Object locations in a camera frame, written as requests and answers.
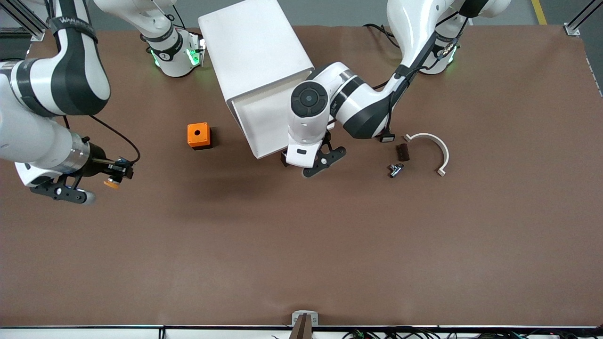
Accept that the aluminium frame bracket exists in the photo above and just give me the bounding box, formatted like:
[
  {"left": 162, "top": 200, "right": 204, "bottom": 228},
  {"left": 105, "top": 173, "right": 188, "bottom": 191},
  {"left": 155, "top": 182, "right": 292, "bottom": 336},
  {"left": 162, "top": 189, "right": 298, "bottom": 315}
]
[{"left": 292, "top": 310, "right": 319, "bottom": 326}]

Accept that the black table edge rail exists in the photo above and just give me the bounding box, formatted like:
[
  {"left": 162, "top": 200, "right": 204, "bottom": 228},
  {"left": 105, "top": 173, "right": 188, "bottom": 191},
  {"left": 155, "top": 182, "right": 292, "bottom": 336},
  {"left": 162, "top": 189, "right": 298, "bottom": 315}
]
[{"left": 0, "top": 324, "right": 603, "bottom": 331}]

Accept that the brown camera pole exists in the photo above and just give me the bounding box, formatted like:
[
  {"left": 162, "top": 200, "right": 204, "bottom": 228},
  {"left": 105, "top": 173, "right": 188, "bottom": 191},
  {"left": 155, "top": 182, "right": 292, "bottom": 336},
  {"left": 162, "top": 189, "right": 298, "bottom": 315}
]
[{"left": 289, "top": 314, "right": 314, "bottom": 339}]

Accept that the white half-ring pipe clamp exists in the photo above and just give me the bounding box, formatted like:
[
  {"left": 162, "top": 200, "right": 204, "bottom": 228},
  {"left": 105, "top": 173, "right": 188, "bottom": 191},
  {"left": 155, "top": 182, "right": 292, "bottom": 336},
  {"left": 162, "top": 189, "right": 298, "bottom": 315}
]
[{"left": 404, "top": 133, "right": 450, "bottom": 177}]

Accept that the brown table mat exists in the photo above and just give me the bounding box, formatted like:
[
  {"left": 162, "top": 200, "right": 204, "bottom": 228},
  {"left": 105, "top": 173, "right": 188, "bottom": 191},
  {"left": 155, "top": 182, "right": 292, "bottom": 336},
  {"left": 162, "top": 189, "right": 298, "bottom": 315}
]
[{"left": 0, "top": 24, "right": 603, "bottom": 328}]

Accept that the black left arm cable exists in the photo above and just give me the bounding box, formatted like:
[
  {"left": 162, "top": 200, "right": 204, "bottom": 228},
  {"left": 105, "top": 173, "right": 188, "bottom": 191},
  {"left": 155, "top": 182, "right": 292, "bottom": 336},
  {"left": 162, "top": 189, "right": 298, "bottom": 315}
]
[{"left": 372, "top": 14, "right": 467, "bottom": 139}]

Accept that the orange box with hole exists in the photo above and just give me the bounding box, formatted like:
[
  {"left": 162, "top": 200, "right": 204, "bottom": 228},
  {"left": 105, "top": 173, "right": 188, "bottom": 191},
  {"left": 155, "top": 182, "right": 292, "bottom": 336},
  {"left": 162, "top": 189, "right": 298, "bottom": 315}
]
[{"left": 187, "top": 122, "right": 213, "bottom": 150}]

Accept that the aluminium frame post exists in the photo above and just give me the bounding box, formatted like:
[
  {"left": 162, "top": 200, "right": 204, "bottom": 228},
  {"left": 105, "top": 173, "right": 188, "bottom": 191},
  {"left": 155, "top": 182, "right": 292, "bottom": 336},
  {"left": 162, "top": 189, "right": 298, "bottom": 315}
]
[
  {"left": 564, "top": 0, "right": 603, "bottom": 36},
  {"left": 0, "top": 0, "right": 48, "bottom": 42}
]

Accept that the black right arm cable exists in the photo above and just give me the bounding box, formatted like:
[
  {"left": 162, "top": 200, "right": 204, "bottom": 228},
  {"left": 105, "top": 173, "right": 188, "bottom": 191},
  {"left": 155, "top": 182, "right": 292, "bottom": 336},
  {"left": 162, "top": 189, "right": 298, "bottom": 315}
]
[{"left": 64, "top": 113, "right": 141, "bottom": 166}]

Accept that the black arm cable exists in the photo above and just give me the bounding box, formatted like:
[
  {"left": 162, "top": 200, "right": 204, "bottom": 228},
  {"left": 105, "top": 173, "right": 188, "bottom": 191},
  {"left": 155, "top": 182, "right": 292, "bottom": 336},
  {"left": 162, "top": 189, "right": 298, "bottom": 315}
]
[
  {"left": 372, "top": 14, "right": 467, "bottom": 139},
  {"left": 64, "top": 113, "right": 141, "bottom": 166}
]

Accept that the orange mushroom push button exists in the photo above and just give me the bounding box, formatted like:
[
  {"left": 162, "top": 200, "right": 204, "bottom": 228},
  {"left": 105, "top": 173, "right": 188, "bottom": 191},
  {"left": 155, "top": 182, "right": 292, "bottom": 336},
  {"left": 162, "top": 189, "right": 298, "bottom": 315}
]
[{"left": 104, "top": 160, "right": 129, "bottom": 190}]

